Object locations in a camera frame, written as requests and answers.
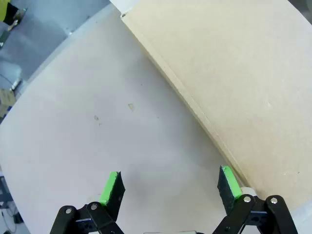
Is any brown cardboard box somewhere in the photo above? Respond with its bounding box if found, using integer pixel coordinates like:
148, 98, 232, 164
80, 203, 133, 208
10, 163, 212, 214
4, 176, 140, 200
120, 0, 312, 215

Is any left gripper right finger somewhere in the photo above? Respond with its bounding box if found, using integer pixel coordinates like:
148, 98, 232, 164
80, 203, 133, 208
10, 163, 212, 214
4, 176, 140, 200
213, 165, 299, 234

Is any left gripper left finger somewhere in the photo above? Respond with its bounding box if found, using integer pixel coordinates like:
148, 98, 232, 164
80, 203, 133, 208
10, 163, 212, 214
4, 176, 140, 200
50, 171, 126, 234

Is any person in yellow apron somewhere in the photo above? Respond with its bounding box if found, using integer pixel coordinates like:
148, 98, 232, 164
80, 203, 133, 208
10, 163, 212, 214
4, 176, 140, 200
0, 0, 20, 26

